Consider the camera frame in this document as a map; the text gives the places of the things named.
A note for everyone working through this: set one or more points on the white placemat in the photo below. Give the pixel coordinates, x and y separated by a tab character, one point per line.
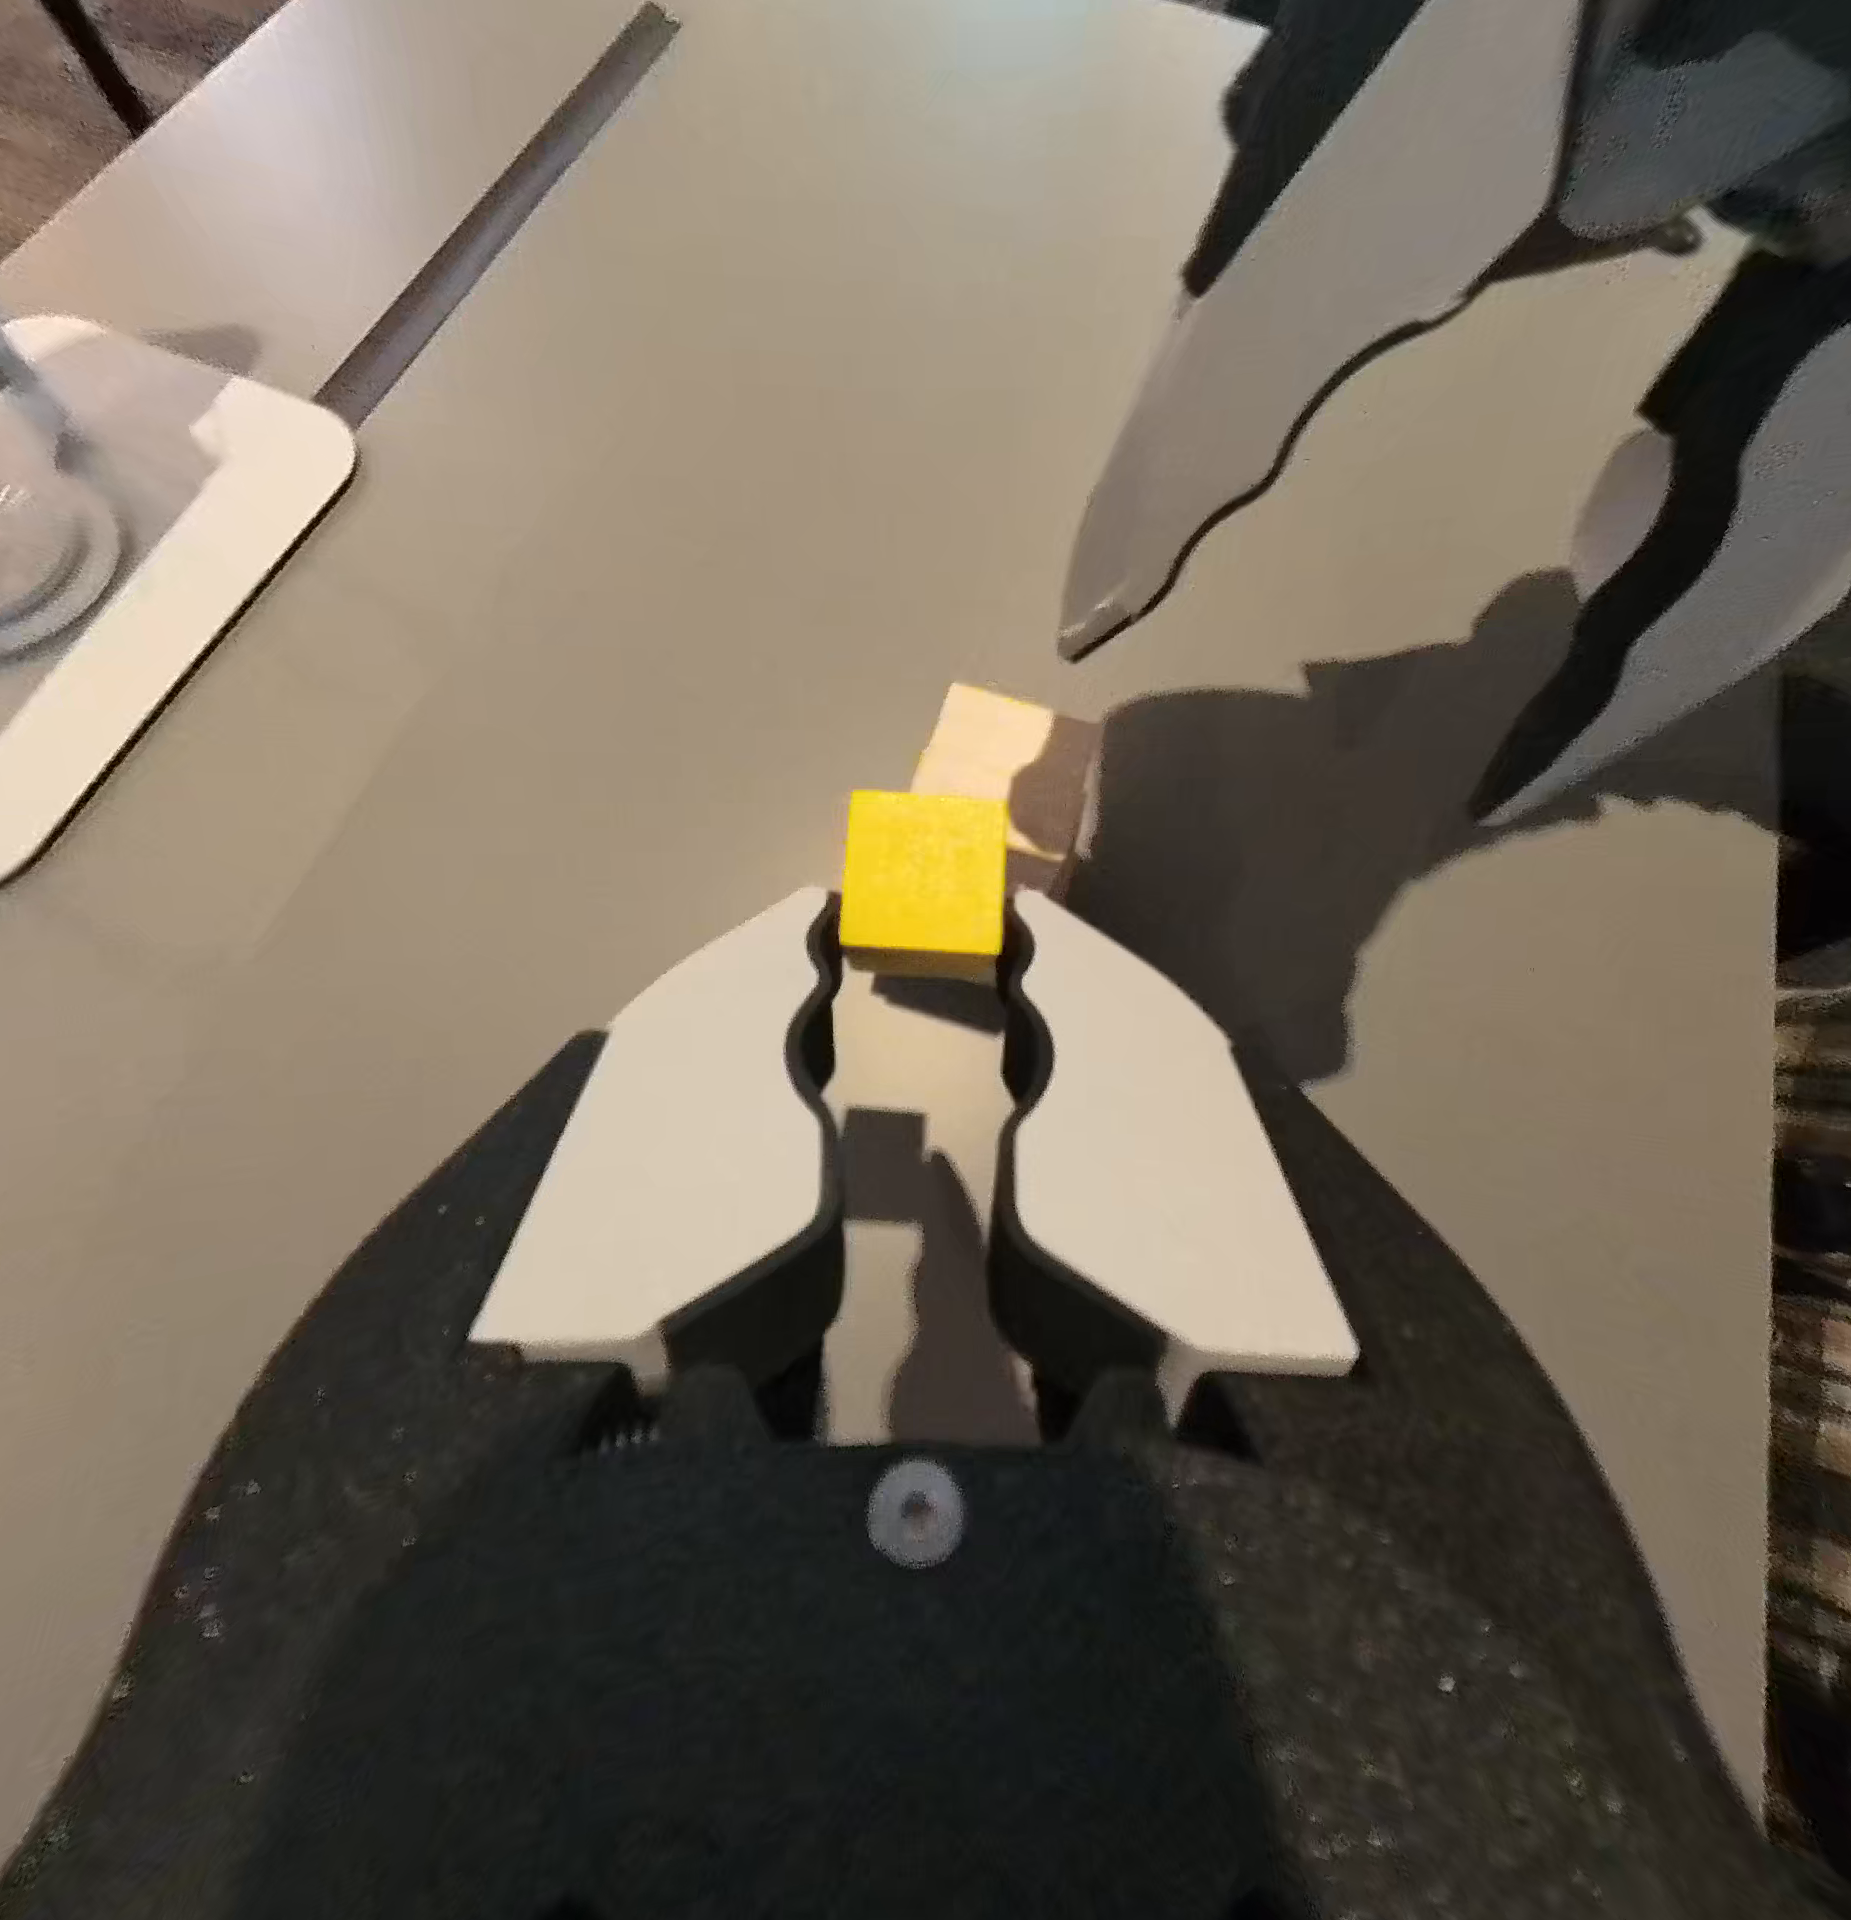
221	511

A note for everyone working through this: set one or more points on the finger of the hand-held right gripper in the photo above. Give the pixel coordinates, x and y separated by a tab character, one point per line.
1317	284
1767	554

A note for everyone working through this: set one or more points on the natural wooden cube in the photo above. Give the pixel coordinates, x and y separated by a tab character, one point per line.
985	743

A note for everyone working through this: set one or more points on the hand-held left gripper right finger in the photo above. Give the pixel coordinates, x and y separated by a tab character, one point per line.
1165	1168

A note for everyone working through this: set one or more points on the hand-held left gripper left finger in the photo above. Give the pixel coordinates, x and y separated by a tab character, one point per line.
671	1155

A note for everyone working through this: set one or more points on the clear drinking glass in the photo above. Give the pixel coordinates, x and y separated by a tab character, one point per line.
26	494

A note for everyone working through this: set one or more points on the yellow wooden cube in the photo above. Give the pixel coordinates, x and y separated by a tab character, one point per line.
926	867

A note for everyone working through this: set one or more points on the plaid cloth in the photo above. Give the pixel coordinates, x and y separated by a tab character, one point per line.
1832	1348

